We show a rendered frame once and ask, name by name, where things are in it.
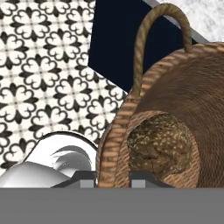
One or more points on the dark navy counter cabinet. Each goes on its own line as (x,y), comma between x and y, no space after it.
(116,38)

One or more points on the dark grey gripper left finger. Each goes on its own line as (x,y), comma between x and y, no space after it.
(84,177)

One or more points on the white rounded glossy object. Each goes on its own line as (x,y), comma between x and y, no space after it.
(38,163)

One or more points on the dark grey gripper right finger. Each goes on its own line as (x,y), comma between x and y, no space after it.
(140,177)

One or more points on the brown speckled bread loaf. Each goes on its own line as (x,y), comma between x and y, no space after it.
(160,145)

